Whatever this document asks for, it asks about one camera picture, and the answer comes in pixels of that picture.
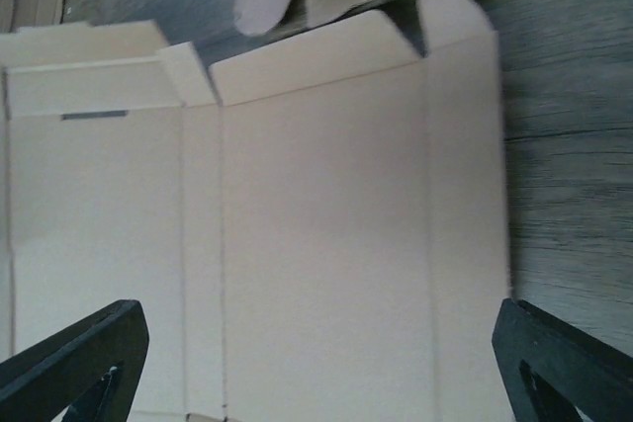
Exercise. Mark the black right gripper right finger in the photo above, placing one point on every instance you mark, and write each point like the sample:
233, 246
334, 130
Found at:
553, 371

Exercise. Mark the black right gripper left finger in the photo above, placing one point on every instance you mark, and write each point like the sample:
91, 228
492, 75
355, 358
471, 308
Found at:
88, 371

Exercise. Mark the cardboard box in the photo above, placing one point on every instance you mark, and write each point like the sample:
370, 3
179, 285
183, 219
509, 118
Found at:
316, 229

